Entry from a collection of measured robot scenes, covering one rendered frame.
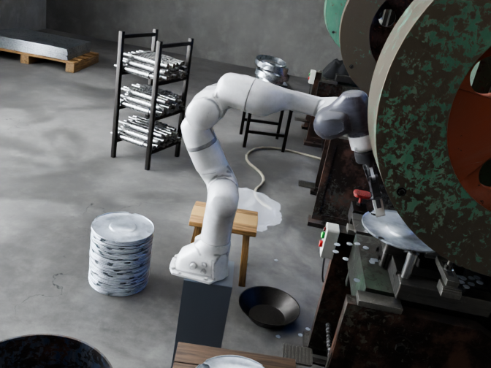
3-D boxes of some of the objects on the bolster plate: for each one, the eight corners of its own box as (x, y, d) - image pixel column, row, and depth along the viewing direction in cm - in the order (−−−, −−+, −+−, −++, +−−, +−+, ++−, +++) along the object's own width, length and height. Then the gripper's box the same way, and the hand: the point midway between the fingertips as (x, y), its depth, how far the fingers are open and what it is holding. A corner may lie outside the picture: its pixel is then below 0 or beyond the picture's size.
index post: (401, 277, 166) (410, 252, 162) (400, 272, 168) (408, 247, 165) (410, 280, 165) (419, 254, 162) (408, 274, 168) (416, 249, 164)
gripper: (351, 144, 166) (366, 209, 174) (356, 158, 154) (372, 227, 162) (374, 139, 165) (388, 204, 173) (381, 152, 153) (396, 222, 161)
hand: (378, 206), depth 166 cm, fingers closed
